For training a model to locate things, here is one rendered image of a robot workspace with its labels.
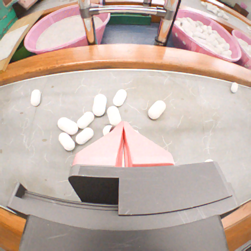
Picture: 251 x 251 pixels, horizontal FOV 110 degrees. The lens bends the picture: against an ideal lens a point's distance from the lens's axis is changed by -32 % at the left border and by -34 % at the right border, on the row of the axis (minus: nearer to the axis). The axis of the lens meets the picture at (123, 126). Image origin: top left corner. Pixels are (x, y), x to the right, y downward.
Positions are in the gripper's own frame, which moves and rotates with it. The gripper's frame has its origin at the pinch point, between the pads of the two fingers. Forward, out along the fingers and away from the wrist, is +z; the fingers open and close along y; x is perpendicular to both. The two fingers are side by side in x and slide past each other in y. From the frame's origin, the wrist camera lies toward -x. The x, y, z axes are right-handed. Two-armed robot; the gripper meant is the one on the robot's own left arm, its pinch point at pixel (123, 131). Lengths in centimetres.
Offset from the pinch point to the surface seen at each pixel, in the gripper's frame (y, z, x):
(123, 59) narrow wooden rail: 0.0, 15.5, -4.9
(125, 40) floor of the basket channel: -0.5, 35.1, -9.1
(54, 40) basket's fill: 20.5, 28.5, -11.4
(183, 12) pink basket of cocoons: -22, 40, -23
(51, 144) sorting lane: 12.5, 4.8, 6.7
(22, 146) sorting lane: 19.5, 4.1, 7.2
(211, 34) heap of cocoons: -31.1, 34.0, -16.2
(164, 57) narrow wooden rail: -8.0, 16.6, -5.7
